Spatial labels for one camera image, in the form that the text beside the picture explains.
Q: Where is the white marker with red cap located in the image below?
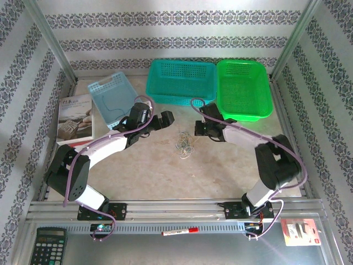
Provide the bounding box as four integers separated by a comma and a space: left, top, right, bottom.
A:
161, 226, 200, 237

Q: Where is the aluminium frame post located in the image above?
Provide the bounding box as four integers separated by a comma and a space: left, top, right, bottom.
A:
269, 0, 322, 81
23, 0, 78, 82

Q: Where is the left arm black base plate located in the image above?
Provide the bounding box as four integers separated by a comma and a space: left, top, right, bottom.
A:
77, 203, 128, 221

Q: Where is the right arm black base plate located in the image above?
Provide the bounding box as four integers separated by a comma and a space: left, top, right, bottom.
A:
220, 201, 275, 221

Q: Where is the book with grey cover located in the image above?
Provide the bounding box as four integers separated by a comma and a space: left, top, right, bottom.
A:
56, 93, 96, 146

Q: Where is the light blue plastic basket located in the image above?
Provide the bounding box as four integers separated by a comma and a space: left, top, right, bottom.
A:
87, 71, 146, 132

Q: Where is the grey slotted cable duct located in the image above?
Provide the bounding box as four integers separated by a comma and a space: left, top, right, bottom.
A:
59, 222, 248, 235

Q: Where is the red booklet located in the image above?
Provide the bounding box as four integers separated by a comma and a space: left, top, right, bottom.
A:
68, 139, 94, 149

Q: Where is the aluminium side rail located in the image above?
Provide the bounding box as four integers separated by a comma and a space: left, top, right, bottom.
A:
271, 77, 314, 198
37, 70, 79, 202

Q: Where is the black calculator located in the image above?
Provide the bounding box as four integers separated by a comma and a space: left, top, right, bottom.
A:
29, 226, 68, 265

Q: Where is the red packaged usb drive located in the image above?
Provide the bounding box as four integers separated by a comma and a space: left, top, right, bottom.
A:
280, 218, 322, 247

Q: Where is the teal plastic basket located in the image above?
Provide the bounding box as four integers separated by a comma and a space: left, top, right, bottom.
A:
145, 59, 217, 108

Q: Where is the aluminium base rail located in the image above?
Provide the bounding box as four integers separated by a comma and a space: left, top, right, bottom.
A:
26, 200, 328, 221

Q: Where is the green plastic basket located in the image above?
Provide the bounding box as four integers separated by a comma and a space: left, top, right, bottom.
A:
216, 59, 274, 122

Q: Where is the pile of rubber bands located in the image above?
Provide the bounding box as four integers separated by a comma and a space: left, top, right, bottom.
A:
175, 139, 192, 155

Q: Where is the thin blue cable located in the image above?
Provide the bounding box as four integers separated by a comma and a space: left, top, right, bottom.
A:
100, 95, 125, 114

